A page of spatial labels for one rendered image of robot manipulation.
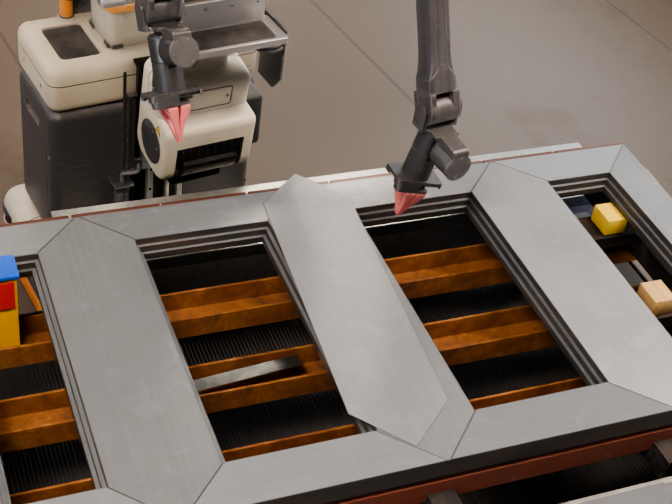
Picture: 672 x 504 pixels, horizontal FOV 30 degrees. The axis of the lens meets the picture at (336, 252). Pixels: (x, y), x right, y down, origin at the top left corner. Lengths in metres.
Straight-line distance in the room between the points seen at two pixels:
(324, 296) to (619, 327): 0.55
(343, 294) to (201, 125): 0.66
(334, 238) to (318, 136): 1.81
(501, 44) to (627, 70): 0.49
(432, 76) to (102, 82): 0.94
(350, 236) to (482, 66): 2.39
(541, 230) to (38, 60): 1.23
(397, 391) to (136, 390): 0.44
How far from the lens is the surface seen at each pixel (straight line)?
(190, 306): 2.50
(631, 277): 2.81
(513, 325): 2.59
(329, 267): 2.36
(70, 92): 2.98
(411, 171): 2.44
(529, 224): 2.56
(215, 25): 2.68
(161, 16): 2.35
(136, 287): 2.28
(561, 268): 2.48
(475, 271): 2.62
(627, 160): 2.84
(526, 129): 4.45
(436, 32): 2.33
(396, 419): 2.10
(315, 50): 4.68
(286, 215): 2.46
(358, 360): 2.18
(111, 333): 2.19
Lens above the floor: 2.37
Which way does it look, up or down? 39 degrees down
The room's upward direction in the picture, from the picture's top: 9 degrees clockwise
